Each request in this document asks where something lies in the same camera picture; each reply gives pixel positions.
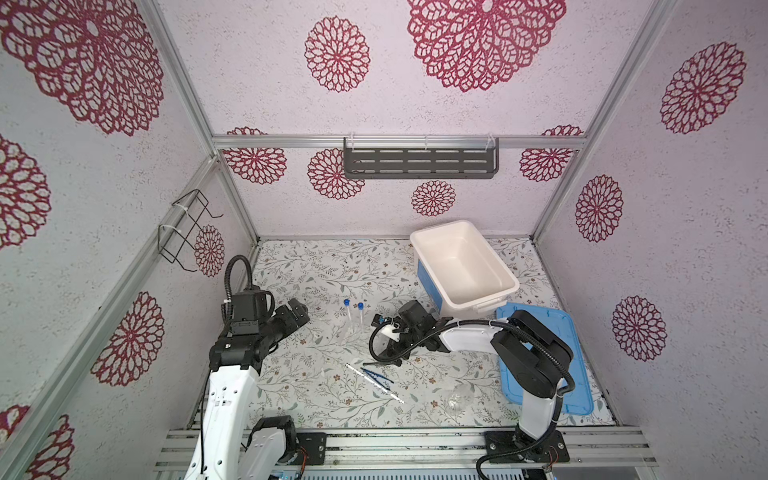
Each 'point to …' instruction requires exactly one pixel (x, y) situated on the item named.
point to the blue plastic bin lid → (557, 320)
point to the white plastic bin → (460, 271)
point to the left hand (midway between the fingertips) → (294, 322)
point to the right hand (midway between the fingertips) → (384, 337)
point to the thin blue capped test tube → (361, 307)
